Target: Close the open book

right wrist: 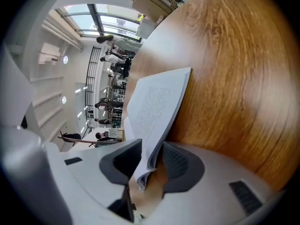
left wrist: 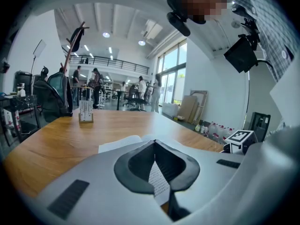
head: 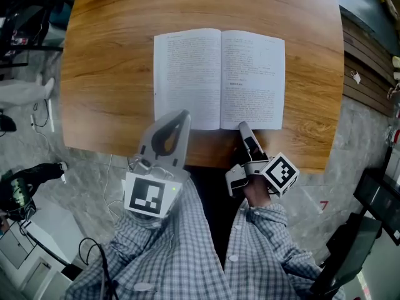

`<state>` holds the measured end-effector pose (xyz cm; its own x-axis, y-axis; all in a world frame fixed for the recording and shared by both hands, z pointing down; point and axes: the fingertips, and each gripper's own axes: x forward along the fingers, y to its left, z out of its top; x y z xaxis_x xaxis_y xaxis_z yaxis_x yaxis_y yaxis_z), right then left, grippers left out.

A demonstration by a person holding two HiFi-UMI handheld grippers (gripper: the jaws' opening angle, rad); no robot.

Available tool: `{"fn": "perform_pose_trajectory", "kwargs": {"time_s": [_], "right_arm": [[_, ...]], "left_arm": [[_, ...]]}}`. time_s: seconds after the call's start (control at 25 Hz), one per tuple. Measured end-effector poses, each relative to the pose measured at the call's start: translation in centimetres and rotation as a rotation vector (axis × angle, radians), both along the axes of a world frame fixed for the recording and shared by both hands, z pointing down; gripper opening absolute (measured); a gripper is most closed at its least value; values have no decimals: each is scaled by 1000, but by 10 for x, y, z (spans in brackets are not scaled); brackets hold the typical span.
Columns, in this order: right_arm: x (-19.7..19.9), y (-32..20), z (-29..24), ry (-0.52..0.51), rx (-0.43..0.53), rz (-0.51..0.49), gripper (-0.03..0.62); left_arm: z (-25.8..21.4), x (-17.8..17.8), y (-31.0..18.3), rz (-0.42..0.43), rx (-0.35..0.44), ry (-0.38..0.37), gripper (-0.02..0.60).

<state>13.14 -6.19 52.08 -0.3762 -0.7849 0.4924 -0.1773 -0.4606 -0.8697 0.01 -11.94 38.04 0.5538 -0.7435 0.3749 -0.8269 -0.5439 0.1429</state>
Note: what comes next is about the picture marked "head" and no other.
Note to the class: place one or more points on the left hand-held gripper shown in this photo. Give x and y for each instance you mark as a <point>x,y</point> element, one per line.
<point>147,195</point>

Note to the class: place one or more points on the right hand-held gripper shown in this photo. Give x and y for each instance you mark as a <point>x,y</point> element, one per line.
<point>281,173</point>

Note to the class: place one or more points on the white book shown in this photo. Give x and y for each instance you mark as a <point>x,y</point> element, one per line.
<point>218,80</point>

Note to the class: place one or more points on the person's right forearm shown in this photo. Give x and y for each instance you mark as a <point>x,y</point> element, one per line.
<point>265,227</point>

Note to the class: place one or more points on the person's left forearm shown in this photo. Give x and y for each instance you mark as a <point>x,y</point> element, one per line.
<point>134,239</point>

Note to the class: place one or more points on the black undershirt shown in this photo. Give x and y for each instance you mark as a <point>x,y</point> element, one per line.
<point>212,214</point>

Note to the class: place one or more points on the checked shirt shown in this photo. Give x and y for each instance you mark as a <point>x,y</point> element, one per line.
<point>175,261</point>

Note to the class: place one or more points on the white power strip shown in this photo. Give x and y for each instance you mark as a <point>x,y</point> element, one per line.
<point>32,119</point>

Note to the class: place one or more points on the dark wooden slatted bench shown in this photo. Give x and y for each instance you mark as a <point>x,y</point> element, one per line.
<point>365,67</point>

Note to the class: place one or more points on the black monitor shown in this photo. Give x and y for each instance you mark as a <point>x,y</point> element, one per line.
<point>379,198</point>

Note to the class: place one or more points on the white cabinet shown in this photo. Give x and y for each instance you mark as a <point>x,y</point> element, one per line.
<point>47,230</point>

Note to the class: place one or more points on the black desk frame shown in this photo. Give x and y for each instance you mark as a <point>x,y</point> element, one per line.
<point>28,17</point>

